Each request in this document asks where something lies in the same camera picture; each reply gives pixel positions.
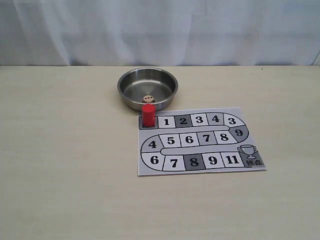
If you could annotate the red cylinder game piece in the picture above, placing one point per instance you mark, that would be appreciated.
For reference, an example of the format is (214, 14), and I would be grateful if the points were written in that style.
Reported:
(148, 115)

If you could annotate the wooden die with black pips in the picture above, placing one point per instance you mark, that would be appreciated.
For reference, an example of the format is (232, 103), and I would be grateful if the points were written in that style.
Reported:
(148, 99)

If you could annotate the stainless steel round bowl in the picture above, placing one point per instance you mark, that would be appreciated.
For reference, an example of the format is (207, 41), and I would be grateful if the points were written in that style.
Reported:
(134, 84)

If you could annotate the paper game board sheet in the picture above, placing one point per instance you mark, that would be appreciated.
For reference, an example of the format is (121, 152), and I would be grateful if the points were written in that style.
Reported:
(196, 141)

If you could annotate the white curtain backdrop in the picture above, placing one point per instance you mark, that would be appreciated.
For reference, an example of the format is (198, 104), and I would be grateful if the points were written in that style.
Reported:
(159, 32)

